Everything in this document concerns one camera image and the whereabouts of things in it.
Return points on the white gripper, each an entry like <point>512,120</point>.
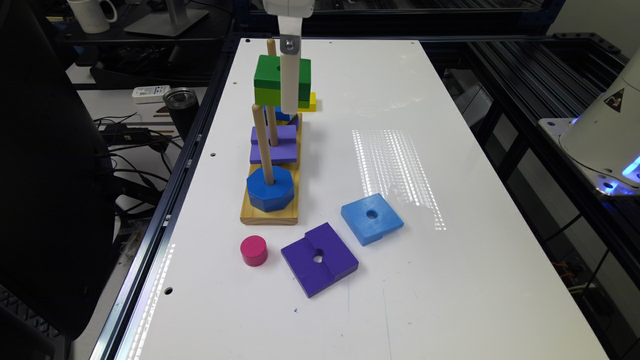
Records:
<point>290,13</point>

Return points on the green wooden block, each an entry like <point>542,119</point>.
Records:
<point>267,82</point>

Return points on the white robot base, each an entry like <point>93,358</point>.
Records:
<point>603,141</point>

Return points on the yellow wooden block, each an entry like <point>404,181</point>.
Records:
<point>313,102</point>

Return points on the blue block on far peg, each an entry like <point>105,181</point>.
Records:
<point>280,116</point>

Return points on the purple block on peg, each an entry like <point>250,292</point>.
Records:
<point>285,152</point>

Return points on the blue octagon block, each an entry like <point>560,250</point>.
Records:
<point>268,198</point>

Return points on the light blue square block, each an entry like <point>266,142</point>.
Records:
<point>370,218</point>

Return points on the pink cylinder block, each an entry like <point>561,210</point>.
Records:
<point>254,250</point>

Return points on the purple square block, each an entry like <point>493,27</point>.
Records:
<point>319,259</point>

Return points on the far wooden peg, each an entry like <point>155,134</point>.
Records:
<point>271,47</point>

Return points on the wooden peg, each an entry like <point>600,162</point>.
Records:
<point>263,143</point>
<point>272,126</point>
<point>271,47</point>

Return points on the middle wooden peg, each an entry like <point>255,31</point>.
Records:
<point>272,126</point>

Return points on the near wooden peg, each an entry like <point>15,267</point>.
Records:
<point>263,143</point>

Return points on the monitor stand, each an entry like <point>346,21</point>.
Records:
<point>171,23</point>

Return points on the black tumbler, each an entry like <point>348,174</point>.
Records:
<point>183,105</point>

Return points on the white remote control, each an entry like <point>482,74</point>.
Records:
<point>150,94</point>

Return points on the wooden peg base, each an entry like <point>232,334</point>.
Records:
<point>288,216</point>

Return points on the white mug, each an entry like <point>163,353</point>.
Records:
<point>91,16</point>

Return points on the black chair back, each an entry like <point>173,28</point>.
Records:
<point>57,222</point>

